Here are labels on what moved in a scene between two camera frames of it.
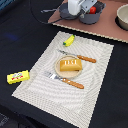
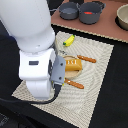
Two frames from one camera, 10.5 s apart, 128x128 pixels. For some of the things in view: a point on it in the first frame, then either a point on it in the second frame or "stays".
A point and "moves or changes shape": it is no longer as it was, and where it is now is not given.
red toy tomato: [92, 10] moves or changes shape
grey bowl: [64, 12] stays
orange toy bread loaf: [71, 65] stays
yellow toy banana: [69, 41] stays
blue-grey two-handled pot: [92, 18] stays
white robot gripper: [75, 6] → [41, 70]
